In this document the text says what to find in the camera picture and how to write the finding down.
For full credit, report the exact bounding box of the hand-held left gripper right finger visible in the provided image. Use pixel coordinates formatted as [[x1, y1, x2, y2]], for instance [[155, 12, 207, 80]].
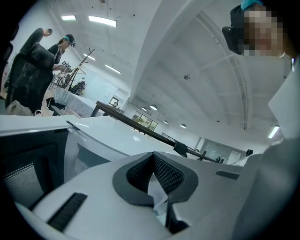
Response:
[[154, 151, 243, 240]]

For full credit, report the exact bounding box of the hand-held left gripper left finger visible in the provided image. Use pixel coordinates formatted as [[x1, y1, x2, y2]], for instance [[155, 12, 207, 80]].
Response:
[[14, 151, 174, 240]]

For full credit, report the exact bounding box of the black metal railing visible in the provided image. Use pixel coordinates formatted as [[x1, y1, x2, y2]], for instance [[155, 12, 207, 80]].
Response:
[[90, 100, 218, 163]]

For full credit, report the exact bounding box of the framed window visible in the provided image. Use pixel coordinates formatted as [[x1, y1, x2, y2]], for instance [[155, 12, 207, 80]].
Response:
[[132, 112, 158, 131]]

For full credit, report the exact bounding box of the table with patterned cloth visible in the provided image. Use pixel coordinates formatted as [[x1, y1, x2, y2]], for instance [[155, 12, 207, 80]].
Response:
[[67, 93, 105, 118]]

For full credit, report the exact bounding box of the white fabric bag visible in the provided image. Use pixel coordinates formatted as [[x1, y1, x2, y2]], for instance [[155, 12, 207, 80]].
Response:
[[54, 88, 71, 110]]

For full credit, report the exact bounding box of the cream fabric bag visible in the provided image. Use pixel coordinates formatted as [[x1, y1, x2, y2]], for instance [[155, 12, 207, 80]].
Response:
[[6, 100, 33, 116]]

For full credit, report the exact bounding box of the white striped shirt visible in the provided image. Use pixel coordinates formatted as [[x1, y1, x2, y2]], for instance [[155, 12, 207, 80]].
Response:
[[234, 57, 300, 240]]

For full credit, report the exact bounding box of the wooden coat rack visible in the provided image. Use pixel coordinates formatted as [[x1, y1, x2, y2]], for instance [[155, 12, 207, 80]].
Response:
[[67, 48, 96, 83]]

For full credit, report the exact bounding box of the black office chair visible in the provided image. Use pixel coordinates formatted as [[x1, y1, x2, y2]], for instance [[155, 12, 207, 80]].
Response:
[[4, 43, 56, 113]]

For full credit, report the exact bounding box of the person's head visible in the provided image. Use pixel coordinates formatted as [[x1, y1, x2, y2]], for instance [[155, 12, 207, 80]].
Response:
[[242, 4, 290, 58]]

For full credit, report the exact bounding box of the teal headband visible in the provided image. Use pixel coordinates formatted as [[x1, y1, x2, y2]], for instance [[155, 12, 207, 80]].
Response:
[[240, 0, 267, 11]]

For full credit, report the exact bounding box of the black head-mounted camera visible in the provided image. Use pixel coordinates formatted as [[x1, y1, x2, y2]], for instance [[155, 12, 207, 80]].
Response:
[[221, 4, 246, 56]]

